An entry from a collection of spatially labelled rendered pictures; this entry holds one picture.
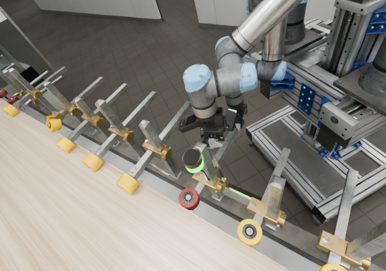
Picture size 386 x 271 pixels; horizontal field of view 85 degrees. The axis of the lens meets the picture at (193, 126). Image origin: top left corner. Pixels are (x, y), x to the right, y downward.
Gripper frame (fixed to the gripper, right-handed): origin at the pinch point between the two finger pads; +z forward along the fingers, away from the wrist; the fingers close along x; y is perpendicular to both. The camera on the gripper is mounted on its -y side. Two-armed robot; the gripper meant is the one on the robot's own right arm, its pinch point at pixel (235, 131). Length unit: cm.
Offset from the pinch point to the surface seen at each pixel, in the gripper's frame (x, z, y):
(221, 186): -8.4, -4.6, -30.9
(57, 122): 97, -13, -41
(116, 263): 10, -8, -73
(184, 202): 0.0, -8.6, -44.2
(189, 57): 156, 84, 156
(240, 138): 25, 83, 48
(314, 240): -45, 12, -29
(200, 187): -0.6, -3.9, -34.8
